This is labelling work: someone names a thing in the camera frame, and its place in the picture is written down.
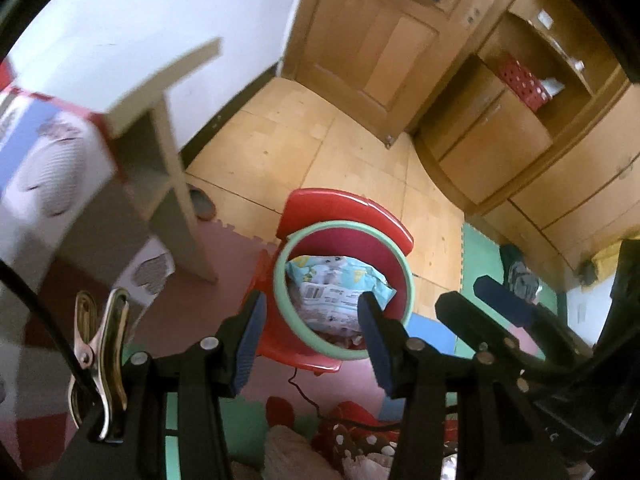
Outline grey slipper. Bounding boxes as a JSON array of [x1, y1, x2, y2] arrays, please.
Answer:
[[188, 184, 217, 221]]

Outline black cable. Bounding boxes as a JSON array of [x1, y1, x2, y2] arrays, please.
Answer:
[[0, 259, 97, 406]]

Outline dark clothes pile on floor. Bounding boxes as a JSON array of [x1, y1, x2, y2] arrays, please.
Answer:
[[499, 244, 541, 304]]

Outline red bucket with green rim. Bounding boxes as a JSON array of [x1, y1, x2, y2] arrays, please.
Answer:
[[270, 220, 416, 361]]

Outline yellow cloth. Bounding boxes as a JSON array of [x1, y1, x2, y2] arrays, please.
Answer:
[[577, 235, 639, 288]]

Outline white bedside table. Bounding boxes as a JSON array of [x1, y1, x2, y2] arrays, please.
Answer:
[[8, 37, 222, 283]]

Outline metal spring clip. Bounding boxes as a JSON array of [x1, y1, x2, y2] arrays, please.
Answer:
[[67, 287, 130, 444]]

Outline wooden cabinet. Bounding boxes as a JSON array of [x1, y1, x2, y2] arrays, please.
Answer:
[[414, 0, 639, 292]]

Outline plaid heart bed sheet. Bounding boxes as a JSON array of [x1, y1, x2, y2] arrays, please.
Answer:
[[1, 84, 175, 479]]

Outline red plastic chair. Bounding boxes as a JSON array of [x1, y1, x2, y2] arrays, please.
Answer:
[[248, 188, 416, 374]]

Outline red polka dot slippers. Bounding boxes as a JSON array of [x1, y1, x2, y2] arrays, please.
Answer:
[[264, 394, 459, 470]]

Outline wooden door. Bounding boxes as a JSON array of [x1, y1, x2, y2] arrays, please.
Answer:
[[282, 0, 498, 145]]

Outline pink fuzzy trouser leg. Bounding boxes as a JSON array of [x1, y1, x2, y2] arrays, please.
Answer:
[[231, 425, 342, 480]]

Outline red perforated basket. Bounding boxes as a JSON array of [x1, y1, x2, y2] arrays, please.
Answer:
[[497, 55, 551, 112]]

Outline light blue printed snack bag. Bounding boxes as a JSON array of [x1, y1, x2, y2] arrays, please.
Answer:
[[285, 255, 397, 344]]

